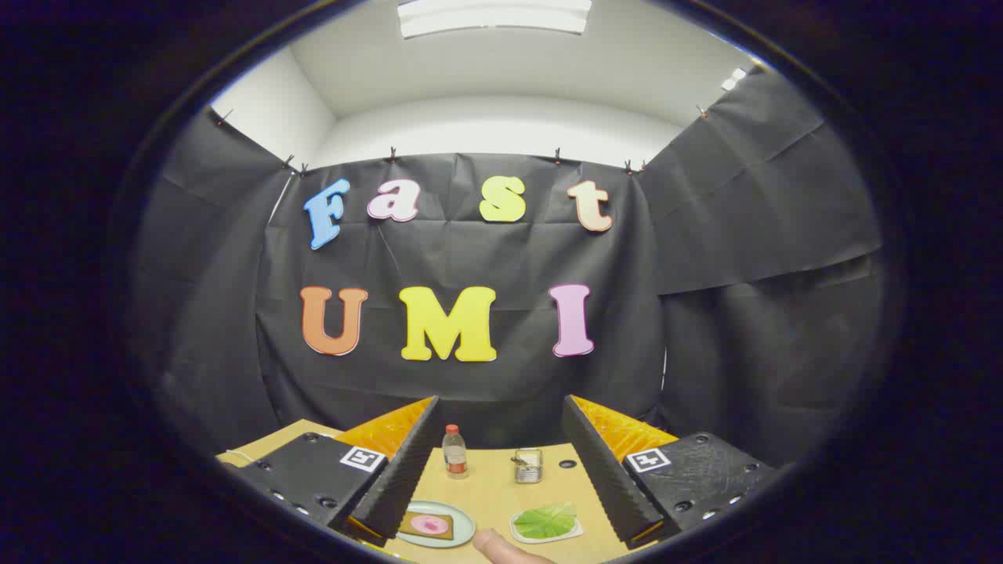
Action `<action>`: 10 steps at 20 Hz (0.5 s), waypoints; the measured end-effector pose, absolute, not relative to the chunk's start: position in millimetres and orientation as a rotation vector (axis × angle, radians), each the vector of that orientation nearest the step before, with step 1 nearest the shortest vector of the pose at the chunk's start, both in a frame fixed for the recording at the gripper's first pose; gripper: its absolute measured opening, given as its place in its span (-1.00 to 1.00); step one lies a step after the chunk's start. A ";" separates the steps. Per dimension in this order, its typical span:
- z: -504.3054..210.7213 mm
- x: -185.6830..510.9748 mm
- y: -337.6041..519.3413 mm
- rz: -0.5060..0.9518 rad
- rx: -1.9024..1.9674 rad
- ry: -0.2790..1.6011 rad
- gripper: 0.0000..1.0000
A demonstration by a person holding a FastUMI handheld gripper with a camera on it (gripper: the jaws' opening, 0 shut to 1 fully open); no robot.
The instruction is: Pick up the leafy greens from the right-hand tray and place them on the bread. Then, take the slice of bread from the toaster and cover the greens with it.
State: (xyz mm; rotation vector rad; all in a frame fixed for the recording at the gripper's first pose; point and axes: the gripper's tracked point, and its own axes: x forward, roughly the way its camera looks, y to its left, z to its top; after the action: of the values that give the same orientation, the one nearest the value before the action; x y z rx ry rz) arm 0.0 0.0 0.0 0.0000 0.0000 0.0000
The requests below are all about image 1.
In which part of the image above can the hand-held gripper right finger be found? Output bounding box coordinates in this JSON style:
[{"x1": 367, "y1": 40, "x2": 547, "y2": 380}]
[{"x1": 561, "y1": 394, "x2": 780, "y2": 549}]

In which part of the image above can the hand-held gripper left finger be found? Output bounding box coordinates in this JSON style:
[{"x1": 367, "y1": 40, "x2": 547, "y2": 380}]
[{"x1": 232, "y1": 396, "x2": 441, "y2": 548}]

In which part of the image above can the green lettuce leaf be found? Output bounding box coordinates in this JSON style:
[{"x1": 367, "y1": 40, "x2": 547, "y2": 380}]
[{"x1": 514, "y1": 503, "x2": 578, "y2": 540}]

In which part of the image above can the toast slice under ham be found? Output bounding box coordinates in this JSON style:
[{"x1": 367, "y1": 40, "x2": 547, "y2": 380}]
[{"x1": 398, "y1": 512, "x2": 454, "y2": 541}]

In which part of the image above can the clear bottle with red cap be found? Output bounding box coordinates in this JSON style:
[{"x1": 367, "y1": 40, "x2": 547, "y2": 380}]
[{"x1": 442, "y1": 425, "x2": 469, "y2": 479}]

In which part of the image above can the white square plate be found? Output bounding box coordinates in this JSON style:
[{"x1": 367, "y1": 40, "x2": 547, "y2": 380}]
[{"x1": 509, "y1": 505, "x2": 585, "y2": 544}]

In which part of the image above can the pale green round plate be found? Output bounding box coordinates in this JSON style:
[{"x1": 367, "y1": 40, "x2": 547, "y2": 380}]
[{"x1": 396, "y1": 500, "x2": 476, "y2": 548}]

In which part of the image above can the large ceiling light panel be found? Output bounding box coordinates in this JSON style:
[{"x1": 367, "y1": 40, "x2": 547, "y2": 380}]
[{"x1": 397, "y1": 0, "x2": 592, "y2": 38}]

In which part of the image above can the metal wire basket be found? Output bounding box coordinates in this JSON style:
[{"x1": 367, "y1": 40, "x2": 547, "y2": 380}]
[{"x1": 511, "y1": 448, "x2": 544, "y2": 484}]

